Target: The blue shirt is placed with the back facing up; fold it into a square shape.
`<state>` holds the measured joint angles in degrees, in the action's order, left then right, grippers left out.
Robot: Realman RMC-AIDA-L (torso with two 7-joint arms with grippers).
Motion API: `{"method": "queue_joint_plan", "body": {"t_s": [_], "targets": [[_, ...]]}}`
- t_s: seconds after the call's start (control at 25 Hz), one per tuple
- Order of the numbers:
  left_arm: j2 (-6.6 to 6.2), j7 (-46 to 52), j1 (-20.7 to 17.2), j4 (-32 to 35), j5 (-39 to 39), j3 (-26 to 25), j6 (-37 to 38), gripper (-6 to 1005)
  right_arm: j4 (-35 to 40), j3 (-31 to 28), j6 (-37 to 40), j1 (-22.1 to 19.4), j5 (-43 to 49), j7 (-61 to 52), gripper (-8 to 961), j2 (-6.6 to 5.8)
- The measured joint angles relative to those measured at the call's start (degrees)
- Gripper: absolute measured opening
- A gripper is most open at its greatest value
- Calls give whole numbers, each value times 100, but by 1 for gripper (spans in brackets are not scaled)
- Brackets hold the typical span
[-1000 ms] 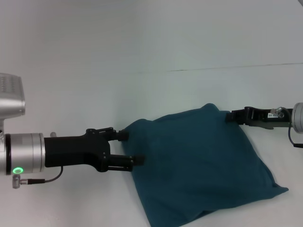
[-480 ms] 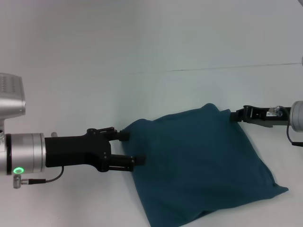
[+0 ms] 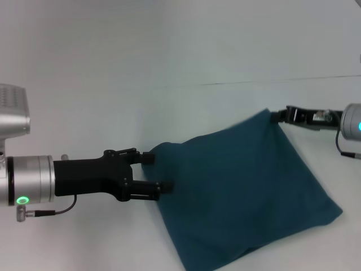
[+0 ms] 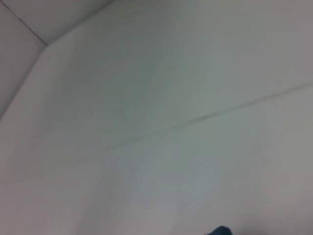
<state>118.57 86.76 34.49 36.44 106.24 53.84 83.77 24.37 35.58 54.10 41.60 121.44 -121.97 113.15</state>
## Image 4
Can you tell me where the teal blue shirt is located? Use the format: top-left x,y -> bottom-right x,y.
209,225 -> 232,235

